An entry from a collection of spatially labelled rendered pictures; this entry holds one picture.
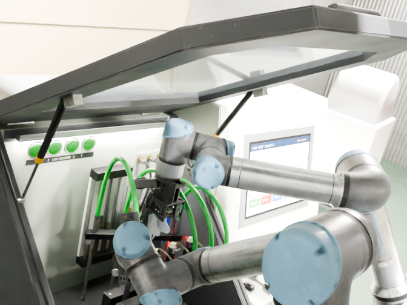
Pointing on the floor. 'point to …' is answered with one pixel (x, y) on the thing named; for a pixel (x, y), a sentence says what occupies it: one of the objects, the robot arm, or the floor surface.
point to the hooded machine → (358, 114)
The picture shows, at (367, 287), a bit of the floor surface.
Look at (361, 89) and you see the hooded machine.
